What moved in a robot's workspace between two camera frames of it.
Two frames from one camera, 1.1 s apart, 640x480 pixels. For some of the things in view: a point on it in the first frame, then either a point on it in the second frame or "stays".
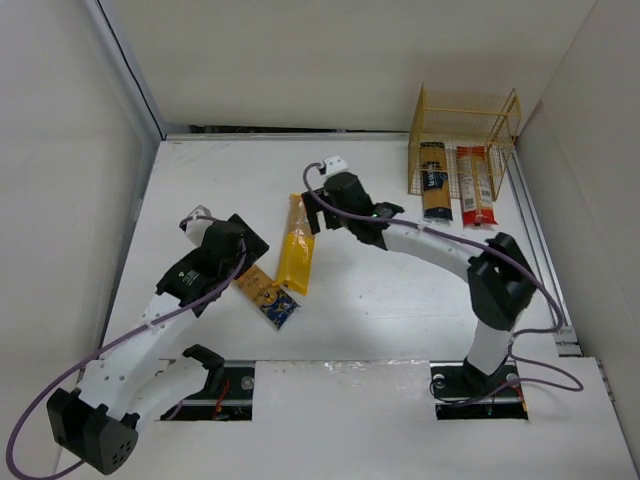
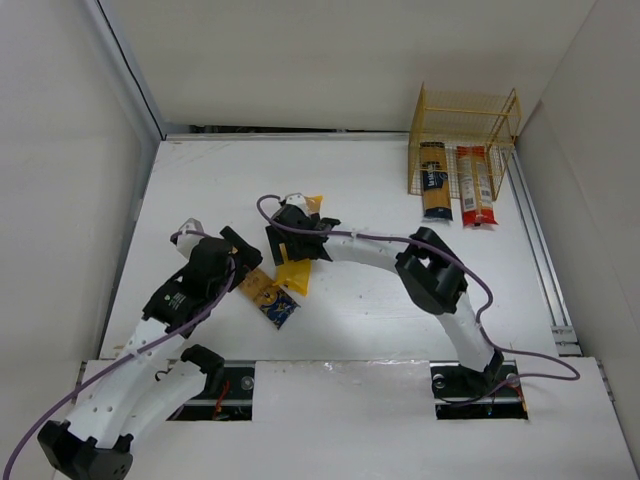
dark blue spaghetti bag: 435,181 stays
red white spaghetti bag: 476,188 stays
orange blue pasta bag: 276,303 stays
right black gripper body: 316,208 → 292,244
